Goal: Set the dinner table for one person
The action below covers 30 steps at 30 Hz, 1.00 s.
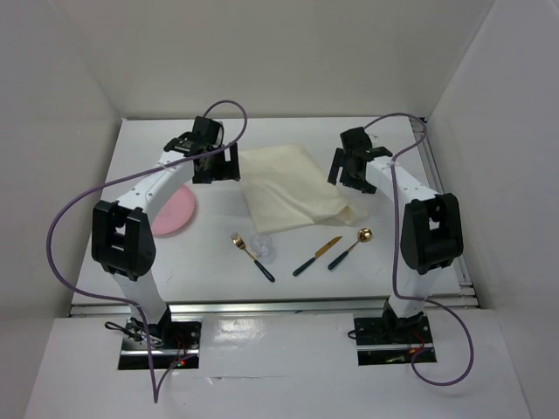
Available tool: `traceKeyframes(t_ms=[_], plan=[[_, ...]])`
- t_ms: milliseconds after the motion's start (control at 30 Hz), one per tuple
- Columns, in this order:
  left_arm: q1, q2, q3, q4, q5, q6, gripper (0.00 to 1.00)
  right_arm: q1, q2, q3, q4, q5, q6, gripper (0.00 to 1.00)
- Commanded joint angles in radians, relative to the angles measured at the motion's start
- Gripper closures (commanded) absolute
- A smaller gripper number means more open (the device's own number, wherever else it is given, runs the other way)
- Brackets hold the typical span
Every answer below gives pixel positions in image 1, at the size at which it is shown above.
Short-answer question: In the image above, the pink plastic plate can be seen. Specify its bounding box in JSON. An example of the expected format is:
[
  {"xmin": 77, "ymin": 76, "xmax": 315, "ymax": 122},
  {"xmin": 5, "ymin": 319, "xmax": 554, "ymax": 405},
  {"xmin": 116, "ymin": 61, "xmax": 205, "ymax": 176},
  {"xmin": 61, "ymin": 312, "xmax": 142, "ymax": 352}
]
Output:
[{"xmin": 151, "ymin": 185, "xmax": 197, "ymax": 237}]

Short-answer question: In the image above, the gold knife green handle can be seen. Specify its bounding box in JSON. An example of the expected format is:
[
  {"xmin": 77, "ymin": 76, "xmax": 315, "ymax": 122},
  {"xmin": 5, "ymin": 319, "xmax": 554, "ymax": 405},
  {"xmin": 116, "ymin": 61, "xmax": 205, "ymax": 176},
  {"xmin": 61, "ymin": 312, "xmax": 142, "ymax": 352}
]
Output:
[{"xmin": 293, "ymin": 236, "xmax": 342, "ymax": 277}]

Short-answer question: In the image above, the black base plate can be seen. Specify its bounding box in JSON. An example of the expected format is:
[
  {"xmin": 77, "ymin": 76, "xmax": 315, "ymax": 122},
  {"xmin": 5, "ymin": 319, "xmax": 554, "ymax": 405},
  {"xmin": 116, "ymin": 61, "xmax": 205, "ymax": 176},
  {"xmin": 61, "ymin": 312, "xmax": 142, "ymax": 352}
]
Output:
[
  {"xmin": 347, "ymin": 315, "xmax": 437, "ymax": 366},
  {"xmin": 118, "ymin": 319, "xmax": 202, "ymax": 371}
]

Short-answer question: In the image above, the aluminium front rail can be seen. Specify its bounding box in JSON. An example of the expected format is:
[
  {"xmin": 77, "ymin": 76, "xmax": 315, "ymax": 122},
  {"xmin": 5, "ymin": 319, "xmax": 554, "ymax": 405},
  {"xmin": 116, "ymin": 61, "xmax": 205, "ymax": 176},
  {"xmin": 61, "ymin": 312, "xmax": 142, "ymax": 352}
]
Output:
[{"xmin": 69, "ymin": 297, "xmax": 385, "ymax": 318}]

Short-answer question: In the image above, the aluminium side rail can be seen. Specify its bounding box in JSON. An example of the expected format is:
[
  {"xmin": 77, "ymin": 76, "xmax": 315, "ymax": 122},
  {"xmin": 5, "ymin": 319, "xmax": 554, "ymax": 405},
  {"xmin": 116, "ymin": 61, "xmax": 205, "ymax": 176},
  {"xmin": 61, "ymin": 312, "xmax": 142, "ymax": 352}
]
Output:
[{"xmin": 418, "ymin": 139, "xmax": 480, "ymax": 308}]

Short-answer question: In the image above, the cream cloth placemat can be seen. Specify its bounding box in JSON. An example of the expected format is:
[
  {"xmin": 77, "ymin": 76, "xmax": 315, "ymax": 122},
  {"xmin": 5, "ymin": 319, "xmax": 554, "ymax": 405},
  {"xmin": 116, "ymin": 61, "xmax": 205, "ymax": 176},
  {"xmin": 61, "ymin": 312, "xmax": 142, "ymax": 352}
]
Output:
[{"xmin": 239, "ymin": 144, "xmax": 368, "ymax": 234}]

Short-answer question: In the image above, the gold spoon green handle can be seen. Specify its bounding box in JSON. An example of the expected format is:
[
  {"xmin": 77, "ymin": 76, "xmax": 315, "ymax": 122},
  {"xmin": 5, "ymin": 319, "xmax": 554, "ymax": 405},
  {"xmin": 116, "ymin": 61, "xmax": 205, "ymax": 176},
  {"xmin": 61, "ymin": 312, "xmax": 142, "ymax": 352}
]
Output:
[{"xmin": 328, "ymin": 228, "xmax": 373, "ymax": 271}]

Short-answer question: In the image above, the clear plastic cup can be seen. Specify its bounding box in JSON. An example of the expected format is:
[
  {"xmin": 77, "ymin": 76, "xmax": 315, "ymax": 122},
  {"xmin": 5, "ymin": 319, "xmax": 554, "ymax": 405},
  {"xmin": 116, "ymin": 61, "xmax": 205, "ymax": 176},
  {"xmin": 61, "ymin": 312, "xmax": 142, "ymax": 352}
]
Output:
[{"xmin": 250, "ymin": 234, "xmax": 275, "ymax": 264}]

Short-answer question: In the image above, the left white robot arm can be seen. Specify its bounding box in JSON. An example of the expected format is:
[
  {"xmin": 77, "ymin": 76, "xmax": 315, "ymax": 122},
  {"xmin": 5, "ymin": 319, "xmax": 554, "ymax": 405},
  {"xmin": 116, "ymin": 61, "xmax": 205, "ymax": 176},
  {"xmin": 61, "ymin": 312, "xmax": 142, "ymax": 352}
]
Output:
[{"xmin": 92, "ymin": 116, "xmax": 239, "ymax": 348}]

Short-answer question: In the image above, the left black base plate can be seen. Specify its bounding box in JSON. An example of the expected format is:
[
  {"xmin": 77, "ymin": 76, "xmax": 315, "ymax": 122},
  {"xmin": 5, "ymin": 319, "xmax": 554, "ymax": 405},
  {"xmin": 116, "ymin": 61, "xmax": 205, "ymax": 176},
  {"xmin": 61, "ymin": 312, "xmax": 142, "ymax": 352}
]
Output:
[{"xmin": 118, "ymin": 319, "xmax": 202, "ymax": 371}]

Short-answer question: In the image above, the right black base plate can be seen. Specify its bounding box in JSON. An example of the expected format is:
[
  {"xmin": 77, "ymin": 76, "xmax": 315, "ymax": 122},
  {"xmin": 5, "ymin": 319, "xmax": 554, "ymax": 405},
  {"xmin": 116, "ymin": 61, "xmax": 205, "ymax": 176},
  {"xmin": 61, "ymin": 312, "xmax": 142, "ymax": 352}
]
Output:
[{"xmin": 347, "ymin": 315, "xmax": 437, "ymax": 366}]

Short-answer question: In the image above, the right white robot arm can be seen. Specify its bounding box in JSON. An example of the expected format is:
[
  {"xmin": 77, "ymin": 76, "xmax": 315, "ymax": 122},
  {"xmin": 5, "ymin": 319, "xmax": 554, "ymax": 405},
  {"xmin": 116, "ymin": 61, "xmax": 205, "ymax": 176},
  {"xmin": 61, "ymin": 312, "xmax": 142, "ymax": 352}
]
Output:
[{"xmin": 328, "ymin": 127, "xmax": 464, "ymax": 342}]

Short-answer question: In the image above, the gold fork green handle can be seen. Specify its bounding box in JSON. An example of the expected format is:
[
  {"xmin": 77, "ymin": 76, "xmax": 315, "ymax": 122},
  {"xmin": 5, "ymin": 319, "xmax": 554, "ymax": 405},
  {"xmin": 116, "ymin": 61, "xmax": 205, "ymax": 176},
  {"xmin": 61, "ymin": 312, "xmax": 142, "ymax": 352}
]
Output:
[{"xmin": 231, "ymin": 232, "xmax": 275, "ymax": 283}]

